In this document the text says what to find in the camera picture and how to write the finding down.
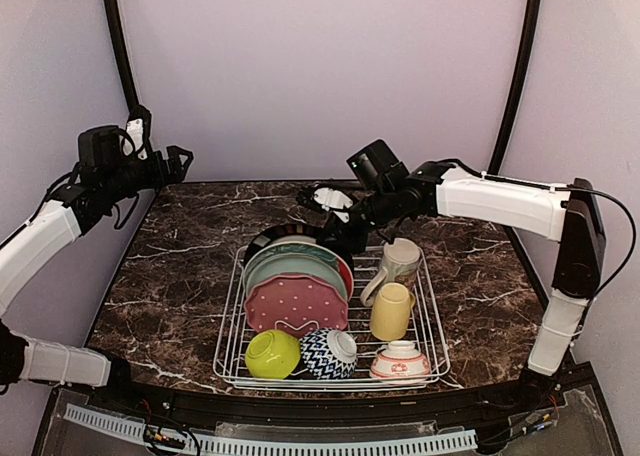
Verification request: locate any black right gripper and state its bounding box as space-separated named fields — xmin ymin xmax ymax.
xmin=316 ymin=184 xmax=399 ymax=254

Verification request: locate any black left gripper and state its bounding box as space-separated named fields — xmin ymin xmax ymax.
xmin=104 ymin=144 xmax=194 ymax=202

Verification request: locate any black striped rim plate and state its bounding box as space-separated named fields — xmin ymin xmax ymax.
xmin=243 ymin=224 xmax=354 ymax=272

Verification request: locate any teal patterned plate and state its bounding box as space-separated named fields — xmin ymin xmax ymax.
xmin=243 ymin=240 xmax=343 ymax=279

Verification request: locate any light green plate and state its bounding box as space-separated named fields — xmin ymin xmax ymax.
xmin=244 ymin=254 xmax=350 ymax=300

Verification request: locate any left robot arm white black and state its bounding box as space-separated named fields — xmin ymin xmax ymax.
xmin=1 ymin=145 xmax=193 ymax=412

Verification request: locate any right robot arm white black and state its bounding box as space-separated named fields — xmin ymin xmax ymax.
xmin=311 ymin=160 xmax=606 ymax=410

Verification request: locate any red floral plate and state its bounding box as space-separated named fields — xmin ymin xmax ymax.
xmin=338 ymin=257 xmax=354 ymax=300

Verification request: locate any white patterned tall mug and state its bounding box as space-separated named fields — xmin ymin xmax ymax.
xmin=360 ymin=238 xmax=421 ymax=307

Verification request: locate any pink polka dot plate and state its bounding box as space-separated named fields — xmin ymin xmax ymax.
xmin=244 ymin=274 xmax=348 ymax=338

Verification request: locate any yellow mug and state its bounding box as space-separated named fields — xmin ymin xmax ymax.
xmin=370 ymin=283 xmax=415 ymax=342

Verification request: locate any blue white zigzag bowl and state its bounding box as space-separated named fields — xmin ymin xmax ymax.
xmin=300 ymin=328 xmax=358 ymax=380

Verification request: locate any lime green bowl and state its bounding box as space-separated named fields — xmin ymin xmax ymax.
xmin=245 ymin=329 xmax=301 ymax=380

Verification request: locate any white red patterned bowl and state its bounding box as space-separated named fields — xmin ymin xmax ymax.
xmin=369 ymin=340 xmax=431 ymax=382

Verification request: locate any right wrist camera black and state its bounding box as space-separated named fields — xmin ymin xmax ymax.
xmin=347 ymin=139 xmax=409 ymax=192

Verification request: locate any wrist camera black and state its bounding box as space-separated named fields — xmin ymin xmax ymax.
xmin=78 ymin=125 xmax=121 ymax=169
xmin=347 ymin=139 xmax=409 ymax=192

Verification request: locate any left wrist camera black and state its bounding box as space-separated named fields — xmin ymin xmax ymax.
xmin=78 ymin=125 xmax=121 ymax=169

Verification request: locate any white wire dish rack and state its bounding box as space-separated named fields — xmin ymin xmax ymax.
xmin=213 ymin=246 xmax=451 ymax=393

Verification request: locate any left black frame post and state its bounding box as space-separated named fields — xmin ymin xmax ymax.
xmin=103 ymin=0 xmax=139 ymax=111

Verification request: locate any black frame post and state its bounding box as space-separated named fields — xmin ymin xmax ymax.
xmin=488 ymin=0 xmax=542 ymax=175
xmin=103 ymin=0 xmax=139 ymax=111

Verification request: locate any black front rail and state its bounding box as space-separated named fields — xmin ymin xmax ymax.
xmin=84 ymin=375 xmax=601 ymax=445

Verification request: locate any white slotted cable duct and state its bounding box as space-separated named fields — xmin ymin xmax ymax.
xmin=63 ymin=403 xmax=478 ymax=455

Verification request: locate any right black frame post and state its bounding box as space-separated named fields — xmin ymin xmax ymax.
xmin=488 ymin=0 xmax=542 ymax=175

